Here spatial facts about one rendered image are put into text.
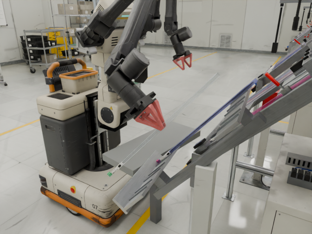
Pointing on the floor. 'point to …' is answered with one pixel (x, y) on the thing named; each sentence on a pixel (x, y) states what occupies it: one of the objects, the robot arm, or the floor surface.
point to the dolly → (35, 55)
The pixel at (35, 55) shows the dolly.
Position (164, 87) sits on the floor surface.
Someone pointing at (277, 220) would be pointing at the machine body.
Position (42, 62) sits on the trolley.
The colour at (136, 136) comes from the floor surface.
